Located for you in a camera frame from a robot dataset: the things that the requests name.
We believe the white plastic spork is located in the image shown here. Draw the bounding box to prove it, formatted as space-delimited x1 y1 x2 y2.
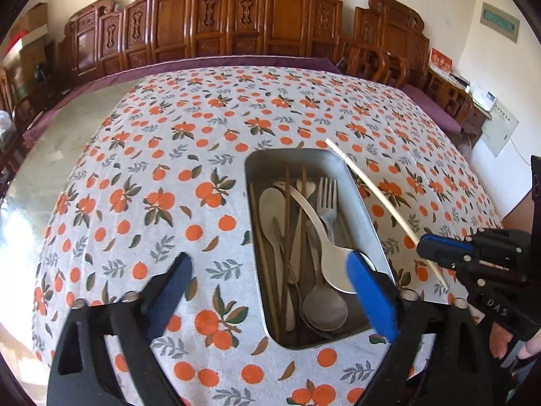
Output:
296 179 317 282

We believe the wooden side table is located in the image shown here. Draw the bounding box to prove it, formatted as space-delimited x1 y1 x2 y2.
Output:
427 65 493 138

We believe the grey electrical panel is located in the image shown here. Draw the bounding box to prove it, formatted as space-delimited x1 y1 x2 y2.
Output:
477 98 520 160

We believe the thin-handled metal spoon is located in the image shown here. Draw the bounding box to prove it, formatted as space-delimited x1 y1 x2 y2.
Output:
272 217 334 340

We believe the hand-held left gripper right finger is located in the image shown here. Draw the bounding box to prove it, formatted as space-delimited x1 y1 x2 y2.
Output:
346 250 503 406

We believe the rectangular metal tray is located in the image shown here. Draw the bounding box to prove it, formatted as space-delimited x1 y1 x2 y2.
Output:
244 148 398 351

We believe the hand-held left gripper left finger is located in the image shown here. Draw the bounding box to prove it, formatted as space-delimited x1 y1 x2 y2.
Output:
46 251 193 406

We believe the purple armchair cushion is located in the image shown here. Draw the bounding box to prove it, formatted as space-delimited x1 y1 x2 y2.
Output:
401 84 461 133

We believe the white wall cable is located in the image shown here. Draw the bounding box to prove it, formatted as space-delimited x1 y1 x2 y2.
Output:
509 135 534 162

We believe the white box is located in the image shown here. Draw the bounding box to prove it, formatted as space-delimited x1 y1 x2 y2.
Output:
471 87 496 111

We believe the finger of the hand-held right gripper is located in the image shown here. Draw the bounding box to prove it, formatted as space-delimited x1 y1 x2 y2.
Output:
440 256 530 293
416 227 530 263

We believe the carved wooden sofa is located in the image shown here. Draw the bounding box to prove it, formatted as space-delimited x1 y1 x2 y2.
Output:
63 0 351 80

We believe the red box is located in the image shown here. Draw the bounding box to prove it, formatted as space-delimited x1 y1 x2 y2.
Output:
429 47 453 77

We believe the carved wooden armchair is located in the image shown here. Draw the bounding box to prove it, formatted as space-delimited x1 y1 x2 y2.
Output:
338 0 474 124

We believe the wooden chair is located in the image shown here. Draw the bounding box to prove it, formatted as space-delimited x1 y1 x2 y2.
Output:
0 65 43 180

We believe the pale chopstick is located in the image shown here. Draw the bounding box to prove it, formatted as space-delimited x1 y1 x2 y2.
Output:
249 183 281 336
325 139 449 291

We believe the purple sofa cushion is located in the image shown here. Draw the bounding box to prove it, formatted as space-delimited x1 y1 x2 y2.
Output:
22 55 339 144

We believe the person's right hand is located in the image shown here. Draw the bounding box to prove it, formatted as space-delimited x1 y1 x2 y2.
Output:
489 325 541 361

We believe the orange-print tablecloth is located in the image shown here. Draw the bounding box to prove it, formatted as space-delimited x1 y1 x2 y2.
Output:
31 67 505 406

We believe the brown cardboard box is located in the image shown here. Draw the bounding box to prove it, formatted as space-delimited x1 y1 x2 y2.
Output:
17 2 49 37

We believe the metal fork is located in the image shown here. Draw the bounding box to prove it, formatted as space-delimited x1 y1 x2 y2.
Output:
316 176 339 247

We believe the brown wooden cabinet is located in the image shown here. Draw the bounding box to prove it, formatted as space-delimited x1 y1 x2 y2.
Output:
502 195 534 231

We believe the green-labelled wall box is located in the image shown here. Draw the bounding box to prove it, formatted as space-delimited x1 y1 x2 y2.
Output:
479 2 520 44

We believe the white plastic spoon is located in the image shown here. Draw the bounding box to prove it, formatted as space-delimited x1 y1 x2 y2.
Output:
259 188 297 331

